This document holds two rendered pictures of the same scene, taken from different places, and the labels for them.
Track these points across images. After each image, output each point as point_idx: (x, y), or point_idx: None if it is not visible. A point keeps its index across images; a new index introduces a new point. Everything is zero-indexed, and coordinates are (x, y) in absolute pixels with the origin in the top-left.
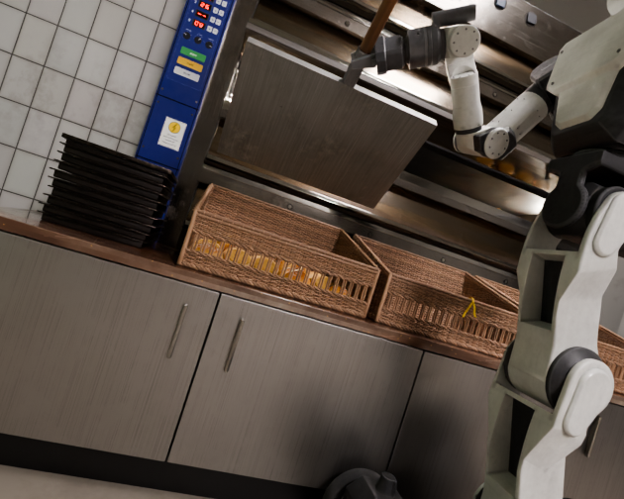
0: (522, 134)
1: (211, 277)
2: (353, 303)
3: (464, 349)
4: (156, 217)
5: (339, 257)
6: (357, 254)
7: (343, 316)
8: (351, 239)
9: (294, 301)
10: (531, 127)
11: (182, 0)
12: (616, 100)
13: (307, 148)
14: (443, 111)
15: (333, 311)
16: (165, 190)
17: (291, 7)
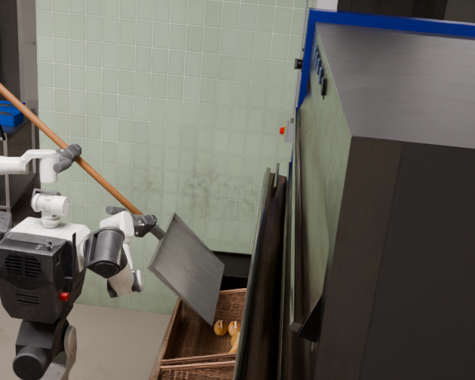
0: (109, 283)
1: (166, 330)
2: None
3: None
4: (232, 299)
5: (165, 343)
6: (209, 360)
7: (149, 376)
8: (236, 352)
9: (157, 357)
10: (108, 278)
11: None
12: (38, 273)
13: (197, 270)
14: (254, 243)
15: (156, 373)
16: (221, 284)
17: None
